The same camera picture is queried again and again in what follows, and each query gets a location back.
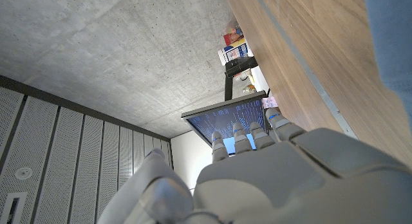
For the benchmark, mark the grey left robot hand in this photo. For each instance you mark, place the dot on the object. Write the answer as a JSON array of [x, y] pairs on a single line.
[[273, 185]]

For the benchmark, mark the blue hoodie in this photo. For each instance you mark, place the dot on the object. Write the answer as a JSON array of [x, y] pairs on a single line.
[[392, 40]]

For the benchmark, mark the black computer monitor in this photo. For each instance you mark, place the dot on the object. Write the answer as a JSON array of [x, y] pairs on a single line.
[[225, 117]]

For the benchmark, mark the pink note on monitor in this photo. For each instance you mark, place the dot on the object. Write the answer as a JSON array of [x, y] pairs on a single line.
[[270, 102]]

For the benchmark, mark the large white paper sheet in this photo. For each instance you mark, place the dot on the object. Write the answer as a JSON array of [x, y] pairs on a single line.
[[259, 79]]

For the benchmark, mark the white wipes canister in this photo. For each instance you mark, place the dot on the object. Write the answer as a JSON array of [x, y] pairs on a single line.
[[235, 53]]

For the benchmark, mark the round white ceiling sensor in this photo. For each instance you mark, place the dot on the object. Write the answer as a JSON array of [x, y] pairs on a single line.
[[23, 173]]

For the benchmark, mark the rectangular ceiling slot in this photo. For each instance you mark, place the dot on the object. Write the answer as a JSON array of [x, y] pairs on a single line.
[[13, 209]]

